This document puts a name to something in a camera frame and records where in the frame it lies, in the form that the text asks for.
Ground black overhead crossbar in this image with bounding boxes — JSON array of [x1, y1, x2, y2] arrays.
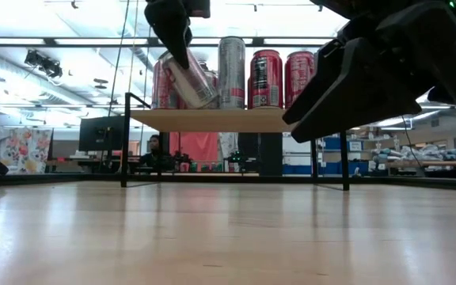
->
[[0, 36, 332, 49]]

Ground black ceiling spotlight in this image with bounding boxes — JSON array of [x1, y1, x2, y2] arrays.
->
[[24, 49, 63, 79]]

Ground red cloth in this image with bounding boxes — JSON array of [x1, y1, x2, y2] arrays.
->
[[169, 132, 220, 163]]

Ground black computer monitor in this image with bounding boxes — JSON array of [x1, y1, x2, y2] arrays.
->
[[78, 116, 127, 152]]

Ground wooden shelf with black legs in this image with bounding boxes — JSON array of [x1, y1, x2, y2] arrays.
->
[[120, 91, 351, 192]]

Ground tall silver Celsius can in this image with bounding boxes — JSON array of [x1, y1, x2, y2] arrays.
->
[[217, 36, 247, 111]]

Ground blue storage bins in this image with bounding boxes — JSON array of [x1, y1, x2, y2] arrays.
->
[[283, 136, 371, 176]]

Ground black metal table frame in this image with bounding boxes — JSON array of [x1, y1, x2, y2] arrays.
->
[[0, 173, 456, 193]]

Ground red Fanta can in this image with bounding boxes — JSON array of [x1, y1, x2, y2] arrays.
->
[[151, 58, 182, 111]]

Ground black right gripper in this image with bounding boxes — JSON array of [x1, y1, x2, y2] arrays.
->
[[282, 0, 456, 143]]

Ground person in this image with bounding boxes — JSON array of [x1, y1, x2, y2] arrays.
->
[[139, 134, 173, 172]]

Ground cluttered wooden workbench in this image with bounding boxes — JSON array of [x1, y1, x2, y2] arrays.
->
[[370, 144, 456, 179]]

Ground red Coke Zero can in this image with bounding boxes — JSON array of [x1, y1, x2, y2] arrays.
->
[[283, 50, 317, 111], [247, 49, 284, 111]]

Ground floral patterned cloth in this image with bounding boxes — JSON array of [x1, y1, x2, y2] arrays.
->
[[0, 126, 54, 175]]

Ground silver Diet Coke can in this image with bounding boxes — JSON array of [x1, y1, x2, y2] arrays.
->
[[159, 49, 220, 111], [206, 70, 220, 96]]

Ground black cabinet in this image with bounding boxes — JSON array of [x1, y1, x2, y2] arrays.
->
[[237, 132, 283, 177]]

